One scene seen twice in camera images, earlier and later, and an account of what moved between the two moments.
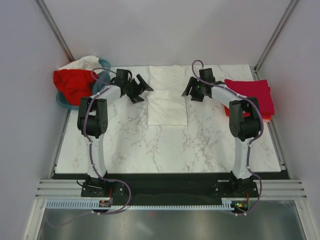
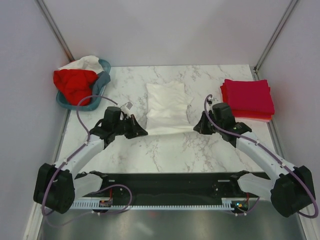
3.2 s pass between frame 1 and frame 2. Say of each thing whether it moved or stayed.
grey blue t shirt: stayed
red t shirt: stayed
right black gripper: moved
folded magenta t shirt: stayed
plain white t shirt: stayed
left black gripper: moved
